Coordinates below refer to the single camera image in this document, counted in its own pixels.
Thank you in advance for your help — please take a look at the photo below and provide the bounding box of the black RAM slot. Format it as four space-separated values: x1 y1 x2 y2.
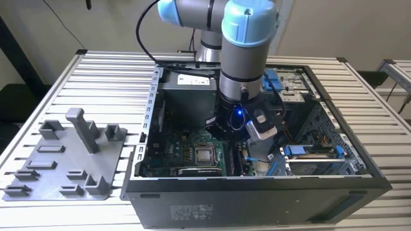
223 141 233 176

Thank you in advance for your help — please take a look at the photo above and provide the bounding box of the silver CPU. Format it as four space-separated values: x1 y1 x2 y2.
195 149 214 162

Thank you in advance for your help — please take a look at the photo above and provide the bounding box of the gray power supply unit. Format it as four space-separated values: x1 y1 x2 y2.
159 69 223 129

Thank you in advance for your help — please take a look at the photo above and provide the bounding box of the CPU socket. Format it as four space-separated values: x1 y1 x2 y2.
191 143 218 167

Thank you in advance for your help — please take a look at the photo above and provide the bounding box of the green motherboard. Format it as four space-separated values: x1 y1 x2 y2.
141 128 258 178

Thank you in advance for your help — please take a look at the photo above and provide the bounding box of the black graphics card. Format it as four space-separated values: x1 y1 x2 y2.
178 167 223 177

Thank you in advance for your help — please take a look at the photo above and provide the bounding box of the blue plastic drive latch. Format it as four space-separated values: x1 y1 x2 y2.
262 69 283 93

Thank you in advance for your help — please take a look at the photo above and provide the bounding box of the gray metal drive cage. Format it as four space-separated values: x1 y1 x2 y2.
263 68 319 132

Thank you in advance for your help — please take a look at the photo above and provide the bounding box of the hard disk in blue carrier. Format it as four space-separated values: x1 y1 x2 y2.
266 144 353 176

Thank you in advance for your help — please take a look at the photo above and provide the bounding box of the black open PC case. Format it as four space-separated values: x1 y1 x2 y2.
121 59 394 229

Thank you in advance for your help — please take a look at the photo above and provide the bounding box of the small black box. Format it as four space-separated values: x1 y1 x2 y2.
357 70 390 90

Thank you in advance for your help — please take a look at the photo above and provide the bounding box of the gray plastic parts rack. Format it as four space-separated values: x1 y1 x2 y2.
2 107 130 202

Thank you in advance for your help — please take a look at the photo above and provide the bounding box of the metal slat side table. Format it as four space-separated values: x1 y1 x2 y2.
375 59 411 97

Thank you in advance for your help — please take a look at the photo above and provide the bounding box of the black furniture piece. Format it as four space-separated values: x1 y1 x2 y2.
0 83 51 150

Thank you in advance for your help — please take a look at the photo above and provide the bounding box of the black slanted stand bar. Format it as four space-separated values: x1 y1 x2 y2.
0 15 45 90

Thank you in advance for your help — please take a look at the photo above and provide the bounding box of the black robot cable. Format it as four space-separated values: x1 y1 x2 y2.
135 0 223 73

